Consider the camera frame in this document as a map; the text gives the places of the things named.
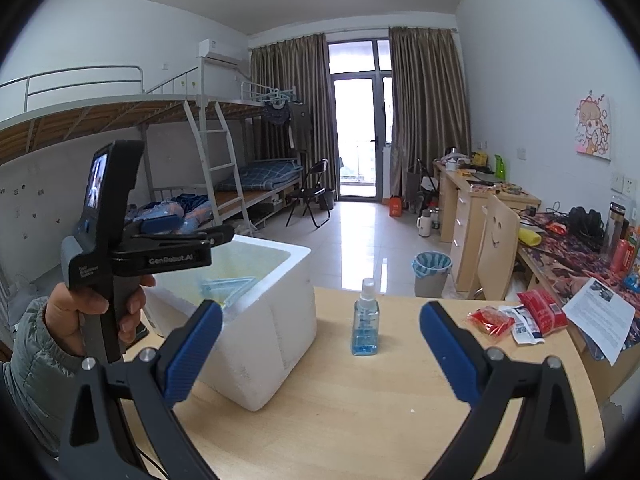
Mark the light wooden desk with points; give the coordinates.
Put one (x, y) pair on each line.
(464, 208)

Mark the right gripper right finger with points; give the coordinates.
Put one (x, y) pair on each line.
(545, 442)

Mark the white styrofoam box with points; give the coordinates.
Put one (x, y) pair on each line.
(264, 334)

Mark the white snack packet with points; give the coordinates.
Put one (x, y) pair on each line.
(525, 330)

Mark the yellow object on desk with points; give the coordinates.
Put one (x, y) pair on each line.
(529, 237)

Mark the green spray bottle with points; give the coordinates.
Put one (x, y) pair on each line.
(500, 168)

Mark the large red snack pack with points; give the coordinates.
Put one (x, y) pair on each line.
(545, 311)

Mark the printed white paper sheet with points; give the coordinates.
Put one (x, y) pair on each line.
(602, 315)

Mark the patterned desk cloth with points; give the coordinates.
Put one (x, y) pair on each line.
(560, 264)

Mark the wooden smiley chair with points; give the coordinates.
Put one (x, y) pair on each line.
(500, 245)

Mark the red orange bottle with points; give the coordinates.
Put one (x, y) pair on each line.
(623, 254)

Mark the metal bunk bed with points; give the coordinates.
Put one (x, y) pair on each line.
(47, 151)

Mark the black folding chair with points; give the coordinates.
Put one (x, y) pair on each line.
(310, 190)

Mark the blue spray bottle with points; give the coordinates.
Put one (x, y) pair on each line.
(366, 321)

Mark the orange bag on floor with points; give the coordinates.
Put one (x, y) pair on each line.
(395, 206)

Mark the steel thermos bottle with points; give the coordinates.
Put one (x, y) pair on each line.
(613, 229)

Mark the white air conditioner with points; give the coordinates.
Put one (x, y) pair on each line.
(217, 51)

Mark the blue face mask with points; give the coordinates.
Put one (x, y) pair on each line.
(226, 291)

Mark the white thermos jug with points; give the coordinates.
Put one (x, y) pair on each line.
(424, 223)

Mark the person's left hand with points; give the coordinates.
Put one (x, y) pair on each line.
(64, 308)

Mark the brown curtain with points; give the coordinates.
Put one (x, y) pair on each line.
(430, 105)
(305, 127)

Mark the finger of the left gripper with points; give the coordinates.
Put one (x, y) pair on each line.
(200, 237)
(163, 224)

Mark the black smartphone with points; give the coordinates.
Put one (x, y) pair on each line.
(141, 333)

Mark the bin with blue bag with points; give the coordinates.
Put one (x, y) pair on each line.
(430, 273)

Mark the grey jacket left forearm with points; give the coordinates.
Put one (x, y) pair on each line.
(40, 378)

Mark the blue plaid quilt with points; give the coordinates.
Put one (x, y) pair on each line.
(194, 210)

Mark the red snack packet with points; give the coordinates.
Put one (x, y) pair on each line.
(491, 321)

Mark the left brown curtain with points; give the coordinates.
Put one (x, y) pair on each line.
(305, 127)

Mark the anime wall picture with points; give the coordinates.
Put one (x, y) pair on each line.
(593, 126)

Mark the right brown curtain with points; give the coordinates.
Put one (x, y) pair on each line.
(430, 105)

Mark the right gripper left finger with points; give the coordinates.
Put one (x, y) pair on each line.
(97, 442)

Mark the glass balcony door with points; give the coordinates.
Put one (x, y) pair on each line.
(361, 74)

